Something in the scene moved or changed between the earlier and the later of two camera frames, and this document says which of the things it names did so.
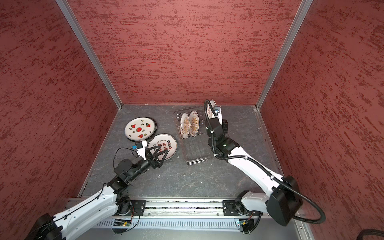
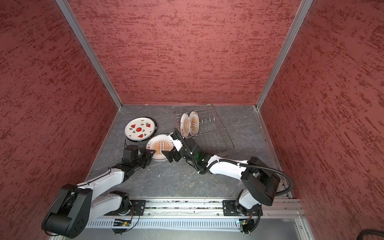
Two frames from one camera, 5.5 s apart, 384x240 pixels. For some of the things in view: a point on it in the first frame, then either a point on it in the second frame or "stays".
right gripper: [226, 124] to [169, 156]
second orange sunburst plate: [194, 123] stays
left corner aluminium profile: [69, 14] stays
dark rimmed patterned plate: [140, 128] stays
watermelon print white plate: [140, 129] stays
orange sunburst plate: [210, 105] to [159, 143]
